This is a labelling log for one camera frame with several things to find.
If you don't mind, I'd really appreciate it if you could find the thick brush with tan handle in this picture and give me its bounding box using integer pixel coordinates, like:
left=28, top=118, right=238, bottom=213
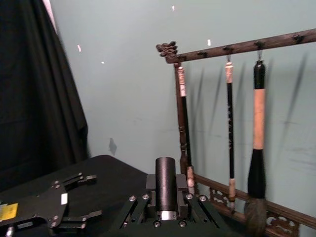
left=243, top=50, right=268, bottom=237

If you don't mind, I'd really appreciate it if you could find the black cylinder with silver end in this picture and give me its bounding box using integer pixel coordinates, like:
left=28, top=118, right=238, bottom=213
left=155, top=156, right=178, bottom=221

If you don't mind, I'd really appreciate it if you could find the dark wooden brush rack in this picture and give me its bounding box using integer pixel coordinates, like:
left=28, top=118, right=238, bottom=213
left=156, top=28, right=316, bottom=237

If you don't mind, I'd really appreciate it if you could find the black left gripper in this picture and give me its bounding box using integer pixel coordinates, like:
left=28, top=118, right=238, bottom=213
left=16, top=173, right=103, bottom=229

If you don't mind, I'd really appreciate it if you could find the thin black brush pale top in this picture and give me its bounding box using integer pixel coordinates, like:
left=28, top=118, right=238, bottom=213
left=224, top=54, right=238, bottom=213

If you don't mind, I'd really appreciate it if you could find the black table cloth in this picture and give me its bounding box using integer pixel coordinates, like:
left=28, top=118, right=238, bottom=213
left=0, top=155, right=198, bottom=237

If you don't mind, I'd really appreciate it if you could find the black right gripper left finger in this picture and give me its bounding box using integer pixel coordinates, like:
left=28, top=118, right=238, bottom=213
left=119, top=174, right=158, bottom=223

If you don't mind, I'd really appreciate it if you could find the thin brush with pale ends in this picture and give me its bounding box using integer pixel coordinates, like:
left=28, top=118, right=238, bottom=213
left=176, top=65, right=196, bottom=196

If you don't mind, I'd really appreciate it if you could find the black curtain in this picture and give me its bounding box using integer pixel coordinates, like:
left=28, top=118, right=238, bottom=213
left=0, top=0, right=90, bottom=194

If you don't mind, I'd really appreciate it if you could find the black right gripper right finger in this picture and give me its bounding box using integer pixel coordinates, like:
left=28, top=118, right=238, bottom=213
left=175, top=174, right=221, bottom=229

